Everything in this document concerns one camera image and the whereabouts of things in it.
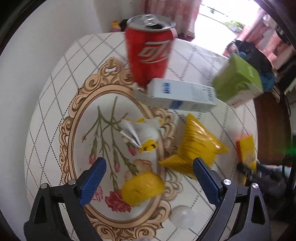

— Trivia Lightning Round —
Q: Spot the yellow cigarette pack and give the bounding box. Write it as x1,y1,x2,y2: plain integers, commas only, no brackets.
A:
236,135,257,170

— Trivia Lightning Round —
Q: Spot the yellow snack bag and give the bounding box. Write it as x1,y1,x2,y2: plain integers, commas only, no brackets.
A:
159,113,229,180

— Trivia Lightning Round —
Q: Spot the green white tissue box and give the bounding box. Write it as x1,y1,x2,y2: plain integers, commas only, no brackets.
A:
212,54,263,108

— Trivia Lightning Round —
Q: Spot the white blue carton box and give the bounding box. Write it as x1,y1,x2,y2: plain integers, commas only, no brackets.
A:
132,78,217,113

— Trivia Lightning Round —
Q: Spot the red cola can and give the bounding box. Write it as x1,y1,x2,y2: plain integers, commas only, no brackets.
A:
125,14,177,88

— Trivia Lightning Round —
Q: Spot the white plastic round lid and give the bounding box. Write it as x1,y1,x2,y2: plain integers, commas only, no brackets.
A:
169,205,196,230

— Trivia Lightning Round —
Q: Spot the yellow lemon peel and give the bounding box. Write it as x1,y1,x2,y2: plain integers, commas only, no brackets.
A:
121,172,165,206

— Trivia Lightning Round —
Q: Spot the patterned white tablecloth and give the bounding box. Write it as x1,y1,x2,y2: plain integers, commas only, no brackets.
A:
24,32,258,241

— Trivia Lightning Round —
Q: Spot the crumpled white yellow wrapper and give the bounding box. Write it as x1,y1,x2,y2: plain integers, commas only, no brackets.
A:
120,118,163,153

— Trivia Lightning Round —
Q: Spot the blue clothes pile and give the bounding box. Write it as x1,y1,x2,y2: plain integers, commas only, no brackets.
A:
226,40,275,92

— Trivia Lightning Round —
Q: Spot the pink floral curtain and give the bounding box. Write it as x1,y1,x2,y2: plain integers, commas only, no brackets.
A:
141,0,202,41

